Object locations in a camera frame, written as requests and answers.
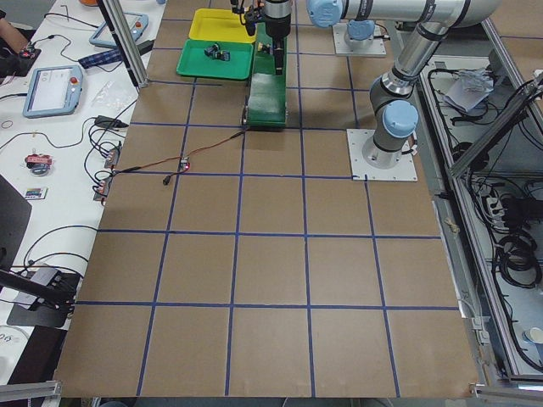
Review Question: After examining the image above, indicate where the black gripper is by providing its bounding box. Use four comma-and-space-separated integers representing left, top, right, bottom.
265, 16, 291, 75

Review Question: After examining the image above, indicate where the green push button switch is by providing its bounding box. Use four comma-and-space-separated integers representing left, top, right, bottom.
215, 50, 231, 61
204, 42, 221, 59

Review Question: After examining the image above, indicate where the yellow push button switch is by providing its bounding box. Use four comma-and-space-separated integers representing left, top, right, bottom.
257, 42, 273, 55

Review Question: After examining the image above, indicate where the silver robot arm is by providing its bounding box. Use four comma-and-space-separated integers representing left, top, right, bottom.
256, 0, 292, 75
306, 0, 501, 169

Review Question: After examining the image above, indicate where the green conveyor belt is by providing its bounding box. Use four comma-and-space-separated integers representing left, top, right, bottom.
243, 23, 287, 128

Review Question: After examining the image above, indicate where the yellow plastic tray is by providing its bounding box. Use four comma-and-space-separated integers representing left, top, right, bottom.
188, 8, 255, 43

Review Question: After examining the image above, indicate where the green plastic tray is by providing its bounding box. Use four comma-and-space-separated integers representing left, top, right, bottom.
176, 39, 254, 81

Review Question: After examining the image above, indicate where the teach pendant tablet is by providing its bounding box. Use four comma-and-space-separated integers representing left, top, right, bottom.
88, 13, 150, 48
22, 65, 83, 119

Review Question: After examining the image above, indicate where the small green circuit board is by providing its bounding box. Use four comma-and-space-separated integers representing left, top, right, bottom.
179, 157, 190, 173

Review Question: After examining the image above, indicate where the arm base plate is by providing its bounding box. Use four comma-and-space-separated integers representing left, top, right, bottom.
333, 23, 386, 58
346, 129, 417, 182

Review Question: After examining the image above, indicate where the red black wire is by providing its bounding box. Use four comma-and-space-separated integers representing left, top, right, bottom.
108, 129, 247, 187

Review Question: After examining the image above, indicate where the aluminium frame post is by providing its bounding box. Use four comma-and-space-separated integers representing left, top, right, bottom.
98, 0, 148, 89

